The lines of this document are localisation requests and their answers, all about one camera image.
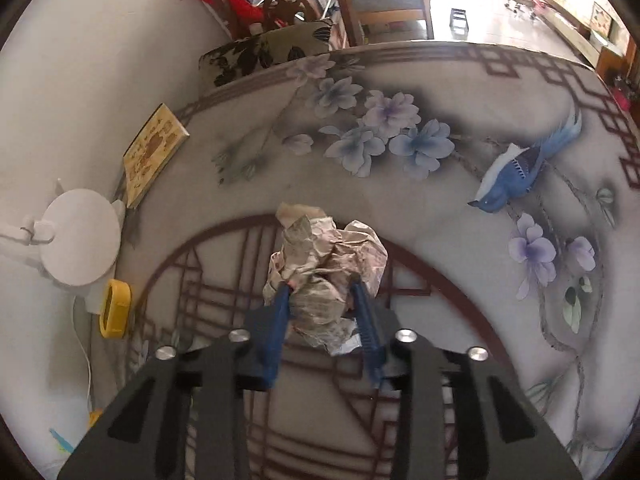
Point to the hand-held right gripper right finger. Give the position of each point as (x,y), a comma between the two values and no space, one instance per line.
(367,330)

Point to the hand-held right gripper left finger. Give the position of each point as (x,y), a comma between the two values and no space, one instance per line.
(272,330)

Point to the newspaper ball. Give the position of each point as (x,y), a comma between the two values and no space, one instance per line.
(320,255)

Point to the yellow tape roll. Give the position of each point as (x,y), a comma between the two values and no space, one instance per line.
(122,292)

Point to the yellow book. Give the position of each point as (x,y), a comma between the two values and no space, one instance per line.
(152,155)

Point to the white desk lamp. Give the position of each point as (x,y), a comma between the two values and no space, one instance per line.
(80,237)

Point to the colourful paper sheets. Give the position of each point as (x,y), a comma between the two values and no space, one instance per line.
(65,440)

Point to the floral seat cushion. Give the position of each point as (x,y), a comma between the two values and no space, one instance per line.
(270,50)

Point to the small black stool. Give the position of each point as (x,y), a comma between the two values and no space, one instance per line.
(460,22)

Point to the wooden bench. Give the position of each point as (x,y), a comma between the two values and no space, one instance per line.
(390,2)

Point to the red waste bin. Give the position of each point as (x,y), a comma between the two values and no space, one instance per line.
(622,92)

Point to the long television cabinet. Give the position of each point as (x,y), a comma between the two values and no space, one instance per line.
(570,30)

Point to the rolling round stool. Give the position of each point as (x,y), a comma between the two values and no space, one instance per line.
(522,2)

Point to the small framed picture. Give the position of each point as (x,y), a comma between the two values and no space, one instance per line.
(601,19)

